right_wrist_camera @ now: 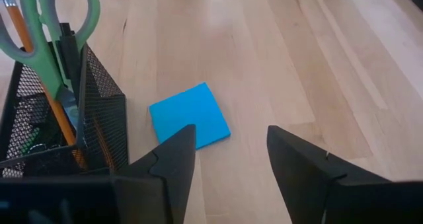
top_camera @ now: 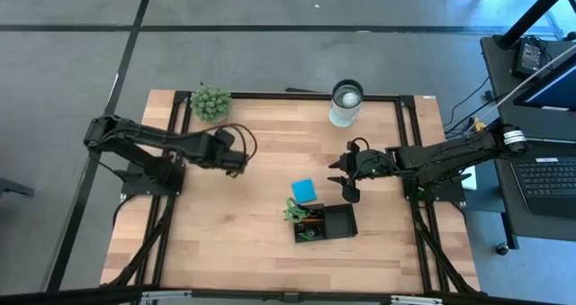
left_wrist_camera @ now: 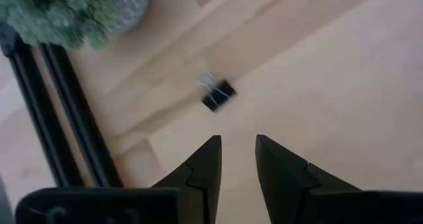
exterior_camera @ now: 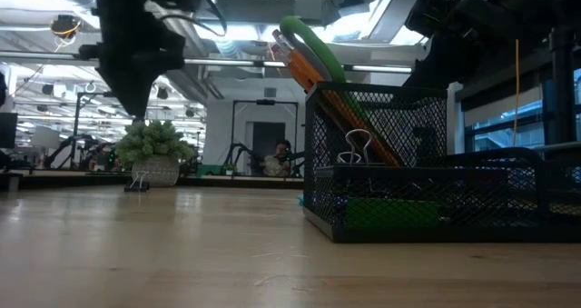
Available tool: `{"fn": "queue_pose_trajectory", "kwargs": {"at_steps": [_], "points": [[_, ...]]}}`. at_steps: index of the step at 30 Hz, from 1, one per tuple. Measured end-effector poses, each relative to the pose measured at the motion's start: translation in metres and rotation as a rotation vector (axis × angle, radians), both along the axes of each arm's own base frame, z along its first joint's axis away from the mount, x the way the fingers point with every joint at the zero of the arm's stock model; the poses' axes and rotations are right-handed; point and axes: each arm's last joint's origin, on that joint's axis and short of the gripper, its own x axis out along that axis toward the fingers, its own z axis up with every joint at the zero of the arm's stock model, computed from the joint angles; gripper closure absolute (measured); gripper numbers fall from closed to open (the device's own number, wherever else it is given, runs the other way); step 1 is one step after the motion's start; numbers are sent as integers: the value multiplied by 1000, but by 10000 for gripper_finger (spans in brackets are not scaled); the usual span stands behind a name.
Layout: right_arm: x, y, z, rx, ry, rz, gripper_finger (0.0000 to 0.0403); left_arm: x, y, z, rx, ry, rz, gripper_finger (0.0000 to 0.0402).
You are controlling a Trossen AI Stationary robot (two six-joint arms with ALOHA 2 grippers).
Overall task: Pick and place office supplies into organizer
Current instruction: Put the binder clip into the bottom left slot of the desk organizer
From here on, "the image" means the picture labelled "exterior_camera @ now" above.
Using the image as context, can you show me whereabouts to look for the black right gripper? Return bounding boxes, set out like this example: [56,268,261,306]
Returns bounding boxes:
[403,0,485,89]

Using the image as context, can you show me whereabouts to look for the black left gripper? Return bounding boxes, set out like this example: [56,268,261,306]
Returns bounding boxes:
[79,7,187,118]

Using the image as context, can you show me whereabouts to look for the green handled scissors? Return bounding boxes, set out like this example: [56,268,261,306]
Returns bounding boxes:
[279,15,382,141]

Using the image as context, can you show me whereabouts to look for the orange pencil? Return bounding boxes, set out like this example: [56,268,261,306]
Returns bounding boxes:
[283,48,406,168]
[271,28,400,168]

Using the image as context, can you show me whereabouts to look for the small green eraser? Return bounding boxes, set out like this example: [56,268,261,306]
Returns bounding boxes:
[347,197,442,230]

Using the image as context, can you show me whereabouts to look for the blue sticky note pad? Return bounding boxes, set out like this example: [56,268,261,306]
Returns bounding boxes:
[297,193,346,209]

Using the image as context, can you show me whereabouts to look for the black mesh desk organizer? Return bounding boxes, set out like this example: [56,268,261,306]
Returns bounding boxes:
[302,81,581,244]

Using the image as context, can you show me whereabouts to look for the green artificial potted plant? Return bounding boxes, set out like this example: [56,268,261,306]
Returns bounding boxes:
[115,119,195,188]

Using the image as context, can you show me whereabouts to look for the long ceiling light tube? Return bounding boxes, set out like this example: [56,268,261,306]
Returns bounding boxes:
[183,57,288,69]
[344,64,414,75]

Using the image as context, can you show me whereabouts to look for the black ceiling device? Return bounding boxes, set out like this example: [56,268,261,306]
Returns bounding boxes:
[49,13,83,40]

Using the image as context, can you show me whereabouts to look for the dark background monitor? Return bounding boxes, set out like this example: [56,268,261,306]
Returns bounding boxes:
[0,111,19,150]

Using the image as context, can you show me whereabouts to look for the person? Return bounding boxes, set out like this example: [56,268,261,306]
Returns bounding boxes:
[261,138,295,178]

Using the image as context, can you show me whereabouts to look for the background black rig frame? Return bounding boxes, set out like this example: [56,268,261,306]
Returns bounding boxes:
[72,91,120,171]
[230,98,300,178]

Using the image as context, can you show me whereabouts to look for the black vertical post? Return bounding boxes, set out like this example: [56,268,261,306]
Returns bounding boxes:
[549,25,578,146]

